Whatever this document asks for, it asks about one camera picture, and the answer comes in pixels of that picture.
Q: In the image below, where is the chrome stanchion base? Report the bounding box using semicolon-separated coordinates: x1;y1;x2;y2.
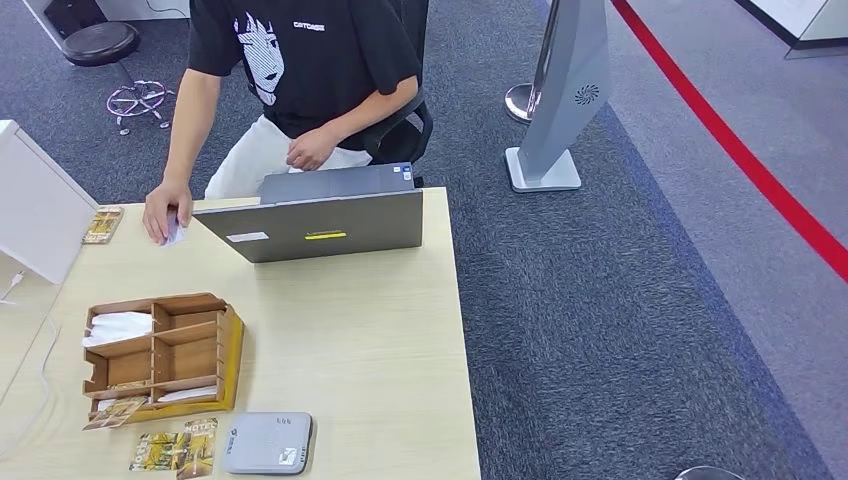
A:
504;82;541;125

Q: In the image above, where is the white ID card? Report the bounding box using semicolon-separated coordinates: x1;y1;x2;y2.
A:
162;210;188;248

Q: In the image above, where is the black round stool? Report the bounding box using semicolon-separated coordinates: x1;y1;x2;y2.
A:
61;21;177;137

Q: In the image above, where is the grey laptop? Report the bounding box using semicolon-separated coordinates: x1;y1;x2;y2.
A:
193;162;425;264

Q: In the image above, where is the white blank card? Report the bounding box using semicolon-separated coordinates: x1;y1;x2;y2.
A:
156;386;219;404

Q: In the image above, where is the grey kiosk stand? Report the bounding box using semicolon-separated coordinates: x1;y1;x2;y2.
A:
505;0;612;193

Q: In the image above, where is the person's left hand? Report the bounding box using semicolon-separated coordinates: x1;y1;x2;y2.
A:
286;125;342;172

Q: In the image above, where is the white cabinet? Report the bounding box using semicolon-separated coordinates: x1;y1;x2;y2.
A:
0;119;101;286

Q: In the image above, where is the person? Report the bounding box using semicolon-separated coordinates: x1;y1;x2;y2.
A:
142;0;425;248

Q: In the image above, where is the black computer case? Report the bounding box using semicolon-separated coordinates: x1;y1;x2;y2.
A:
42;0;107;38

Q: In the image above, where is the wooden desk organizer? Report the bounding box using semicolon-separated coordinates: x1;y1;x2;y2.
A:
82;293;236;422

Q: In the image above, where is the person's right hand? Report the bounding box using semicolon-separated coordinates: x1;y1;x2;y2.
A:
142;178;195;246

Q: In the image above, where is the grey card reader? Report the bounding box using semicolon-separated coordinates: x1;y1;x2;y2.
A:
220;411;315;476

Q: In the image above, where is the white counter with black base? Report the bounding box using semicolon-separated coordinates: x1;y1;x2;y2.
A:
735;0;848;60

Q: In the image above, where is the white cable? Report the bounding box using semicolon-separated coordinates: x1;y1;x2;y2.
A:
0;270;61;458

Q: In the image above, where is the black office chair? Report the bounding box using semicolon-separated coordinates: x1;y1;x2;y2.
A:
360;0;435;167

